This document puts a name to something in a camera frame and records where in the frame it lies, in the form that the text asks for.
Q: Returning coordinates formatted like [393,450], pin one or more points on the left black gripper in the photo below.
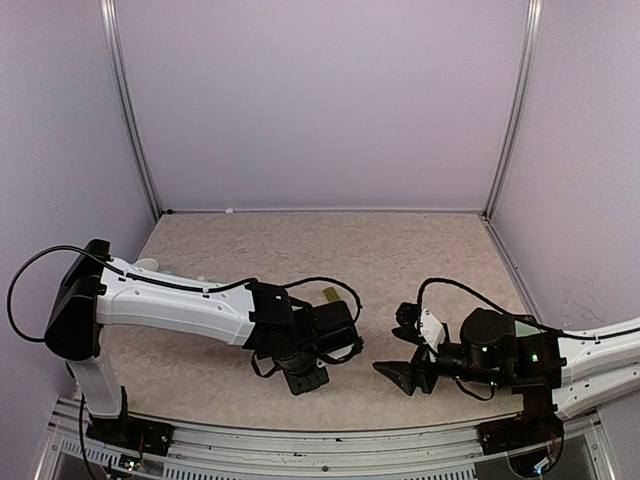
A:
[301,386]

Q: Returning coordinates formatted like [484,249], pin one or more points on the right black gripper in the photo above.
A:
[409,374]

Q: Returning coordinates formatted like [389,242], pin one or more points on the green weekly pill organizer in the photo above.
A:
[331,295]

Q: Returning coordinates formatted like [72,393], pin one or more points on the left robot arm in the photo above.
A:
[99,290]

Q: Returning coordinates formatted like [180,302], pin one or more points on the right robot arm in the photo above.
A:
[559,374]

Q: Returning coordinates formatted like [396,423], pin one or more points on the pale green bowl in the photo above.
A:
[524,329]

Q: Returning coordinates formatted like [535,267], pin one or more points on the light blue mug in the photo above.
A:
[151,265]

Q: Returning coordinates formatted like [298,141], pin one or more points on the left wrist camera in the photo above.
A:
[344,354]

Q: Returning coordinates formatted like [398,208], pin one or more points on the front aluminium rail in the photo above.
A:
[198,451]

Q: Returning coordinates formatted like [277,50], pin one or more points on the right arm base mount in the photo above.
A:
[522,430]

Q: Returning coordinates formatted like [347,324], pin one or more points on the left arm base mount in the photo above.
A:
[132,433]

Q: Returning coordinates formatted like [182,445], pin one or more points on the right aluminium frame post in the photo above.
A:
[525,67]

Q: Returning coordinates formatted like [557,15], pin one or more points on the aluminium frame post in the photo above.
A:
[525,67]
[115,49]

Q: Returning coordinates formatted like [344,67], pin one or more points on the left aluminium frame post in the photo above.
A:
[115,49]

